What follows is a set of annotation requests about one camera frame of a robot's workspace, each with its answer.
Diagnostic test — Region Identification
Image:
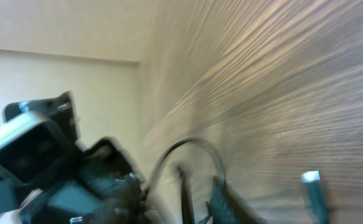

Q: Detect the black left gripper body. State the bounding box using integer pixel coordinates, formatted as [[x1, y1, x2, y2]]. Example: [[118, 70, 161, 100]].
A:
[[3, 92, 141, 223]]

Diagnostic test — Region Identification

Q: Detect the black usb cable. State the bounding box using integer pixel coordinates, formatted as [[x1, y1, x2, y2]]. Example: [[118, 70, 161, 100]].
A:
[[142, 136, 330, 224]]

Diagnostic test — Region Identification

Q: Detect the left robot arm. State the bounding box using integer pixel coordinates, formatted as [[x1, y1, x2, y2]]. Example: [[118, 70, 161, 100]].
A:
[[0, 92, 142, 223]]

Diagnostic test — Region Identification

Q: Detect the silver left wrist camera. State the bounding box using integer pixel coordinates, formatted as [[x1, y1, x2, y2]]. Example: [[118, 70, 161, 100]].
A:
[[0, 111, 77, 187]]

